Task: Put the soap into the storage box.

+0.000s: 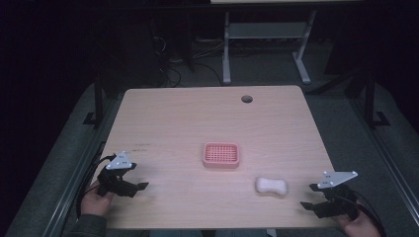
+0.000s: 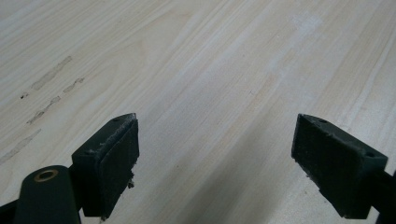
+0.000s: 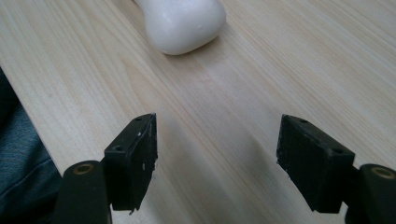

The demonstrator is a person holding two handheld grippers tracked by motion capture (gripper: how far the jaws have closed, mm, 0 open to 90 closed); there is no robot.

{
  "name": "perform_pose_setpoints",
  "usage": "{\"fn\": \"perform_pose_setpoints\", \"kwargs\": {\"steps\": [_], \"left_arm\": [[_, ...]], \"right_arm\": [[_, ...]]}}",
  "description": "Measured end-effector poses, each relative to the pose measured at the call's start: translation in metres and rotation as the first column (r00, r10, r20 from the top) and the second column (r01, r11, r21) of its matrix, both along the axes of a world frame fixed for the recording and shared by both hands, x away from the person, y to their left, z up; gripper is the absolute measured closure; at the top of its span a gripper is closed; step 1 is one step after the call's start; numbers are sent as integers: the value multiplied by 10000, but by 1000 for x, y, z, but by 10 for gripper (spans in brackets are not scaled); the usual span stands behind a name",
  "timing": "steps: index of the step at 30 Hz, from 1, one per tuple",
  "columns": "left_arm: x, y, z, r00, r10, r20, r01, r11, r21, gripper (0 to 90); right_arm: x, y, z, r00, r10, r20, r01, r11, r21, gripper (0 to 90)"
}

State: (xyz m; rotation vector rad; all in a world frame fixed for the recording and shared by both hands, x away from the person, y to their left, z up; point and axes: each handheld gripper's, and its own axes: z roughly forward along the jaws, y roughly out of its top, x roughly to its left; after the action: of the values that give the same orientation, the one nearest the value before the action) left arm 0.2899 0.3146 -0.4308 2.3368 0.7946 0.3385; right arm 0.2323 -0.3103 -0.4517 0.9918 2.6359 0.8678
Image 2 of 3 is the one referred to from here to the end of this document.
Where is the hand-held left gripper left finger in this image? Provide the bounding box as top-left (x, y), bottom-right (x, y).
top-left (71, 112), bottom-right (140, 221)

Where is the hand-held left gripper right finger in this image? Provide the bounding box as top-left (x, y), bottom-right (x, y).
top-left (290, 113), bottom-right (389, 220)

